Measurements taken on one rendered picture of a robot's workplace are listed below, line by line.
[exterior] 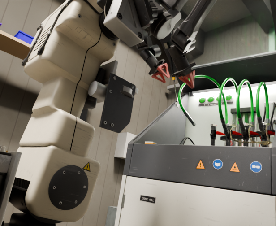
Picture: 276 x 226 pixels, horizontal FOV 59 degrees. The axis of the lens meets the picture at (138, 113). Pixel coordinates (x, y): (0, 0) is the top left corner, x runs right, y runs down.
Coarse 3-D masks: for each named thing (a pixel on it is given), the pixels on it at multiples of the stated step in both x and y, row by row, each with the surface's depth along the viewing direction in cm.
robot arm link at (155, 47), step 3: (147, 39) 127; (150, 39) 129; (147, 42) 127; (150, 42) 129; (147, 45) 128; (150, 45) 129; (153, 45) 133; (156, 45) 136; (138, 48) 133; (141, 48) 132; (144, 48) 130; (153, 48) 134; (156, 48) 136; (159, 48) 137; (153, 51) 134; (156, 51) 135; (159, 51) 136; (156, 54) 135; (159, 54) 137
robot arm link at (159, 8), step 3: (153, 0) 70; (156, 3) 70; (156, 6) 68; (159, 6) 69; (159, 9) 67; (162, 9) 68; (159, 12) 68; (162, 12) 69; (159, 15) 70; (147, 27) 73; (150, 27) 72; (150, 30) 73; (150, 33) 74
